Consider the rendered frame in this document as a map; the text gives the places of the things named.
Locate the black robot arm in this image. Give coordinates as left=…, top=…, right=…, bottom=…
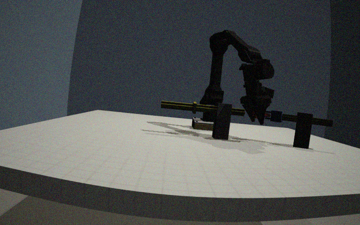
left=200, top=30, right=274, bottom=122

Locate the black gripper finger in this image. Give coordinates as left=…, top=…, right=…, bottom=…
left=242, top=104, right=255, bottom=122
left=253, top=104, right=270, bottom=125

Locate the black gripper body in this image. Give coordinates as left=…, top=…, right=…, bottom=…
left=240, top=80, right=271, bottom=106

